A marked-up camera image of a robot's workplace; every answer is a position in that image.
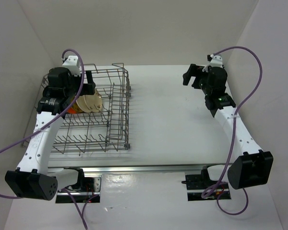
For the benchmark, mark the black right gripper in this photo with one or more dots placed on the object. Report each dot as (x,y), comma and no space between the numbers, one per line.
(194,70)

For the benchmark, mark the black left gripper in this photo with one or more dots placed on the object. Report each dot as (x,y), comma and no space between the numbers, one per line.
(87,88)

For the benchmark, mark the cream plate with black mark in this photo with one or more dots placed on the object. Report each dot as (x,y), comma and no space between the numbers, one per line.
(79,106)

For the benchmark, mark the cream plate with floral print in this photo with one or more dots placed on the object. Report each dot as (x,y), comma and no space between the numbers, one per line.
(93,102)

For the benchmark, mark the orange plastic plate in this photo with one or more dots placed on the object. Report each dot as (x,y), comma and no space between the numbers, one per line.
(71,111)

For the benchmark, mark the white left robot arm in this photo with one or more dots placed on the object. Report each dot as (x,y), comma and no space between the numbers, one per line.
(31,178)

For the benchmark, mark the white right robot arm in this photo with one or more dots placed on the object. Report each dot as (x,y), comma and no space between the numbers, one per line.
(247,164)

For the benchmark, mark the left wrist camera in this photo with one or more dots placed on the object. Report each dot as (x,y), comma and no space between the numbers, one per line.
(72,63)

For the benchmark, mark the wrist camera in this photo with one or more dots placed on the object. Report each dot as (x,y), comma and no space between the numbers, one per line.
(72,63)
(213,61)

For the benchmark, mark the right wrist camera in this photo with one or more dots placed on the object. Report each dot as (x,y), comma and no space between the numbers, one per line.
(213,61)

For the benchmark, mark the grey wire dish rack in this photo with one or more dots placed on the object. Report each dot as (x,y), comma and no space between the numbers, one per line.
(103,134)

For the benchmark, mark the aluminium rail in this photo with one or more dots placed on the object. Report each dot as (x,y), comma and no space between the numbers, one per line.
(99,170)

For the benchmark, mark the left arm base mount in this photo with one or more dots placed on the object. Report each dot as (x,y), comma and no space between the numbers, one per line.
(89,192)

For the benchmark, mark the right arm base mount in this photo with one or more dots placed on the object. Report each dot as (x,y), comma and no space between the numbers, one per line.
(196,184)

